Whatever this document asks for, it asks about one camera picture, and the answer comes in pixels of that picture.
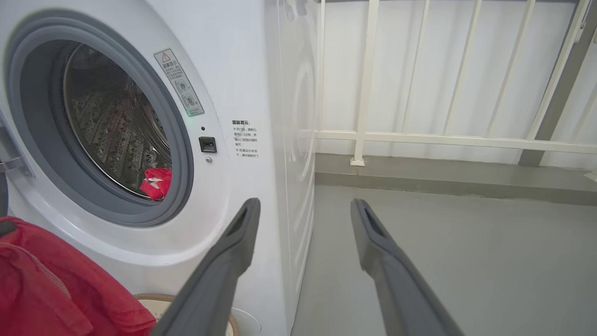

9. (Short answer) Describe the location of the white metal railing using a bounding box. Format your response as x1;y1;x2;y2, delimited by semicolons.
298;0;597;182

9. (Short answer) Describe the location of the large red garment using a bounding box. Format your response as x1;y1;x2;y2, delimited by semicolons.
0;216;157;336

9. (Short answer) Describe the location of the grey structural post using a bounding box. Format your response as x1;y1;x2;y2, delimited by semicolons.
518;0;597;168

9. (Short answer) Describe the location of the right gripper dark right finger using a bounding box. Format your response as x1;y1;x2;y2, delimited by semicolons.
351;199;465;336

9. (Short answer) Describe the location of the steel washer drum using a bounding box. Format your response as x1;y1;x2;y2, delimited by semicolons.
63;44;172;201

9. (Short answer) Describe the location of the white front-load washing machine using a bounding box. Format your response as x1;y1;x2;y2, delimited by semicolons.
0;0;320;336

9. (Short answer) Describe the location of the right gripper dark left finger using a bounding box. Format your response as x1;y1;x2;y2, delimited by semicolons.
150;198;261;336

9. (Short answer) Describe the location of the black round glass washer door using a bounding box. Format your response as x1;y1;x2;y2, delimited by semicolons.
0;172;9;219

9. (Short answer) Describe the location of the grey rubber door seal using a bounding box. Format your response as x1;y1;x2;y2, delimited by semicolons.
4;16;194;227

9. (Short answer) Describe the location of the small red white garment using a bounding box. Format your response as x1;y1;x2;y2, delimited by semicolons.
139;168;172;202

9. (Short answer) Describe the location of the metal door hinge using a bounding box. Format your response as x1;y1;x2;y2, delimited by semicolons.
0;110;33;178

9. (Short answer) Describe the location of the grey warning sticker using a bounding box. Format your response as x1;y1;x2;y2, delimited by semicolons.
154;49;205;117

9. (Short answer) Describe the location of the cream perforated laundry basket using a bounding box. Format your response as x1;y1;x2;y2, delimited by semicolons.
134;293;262;336

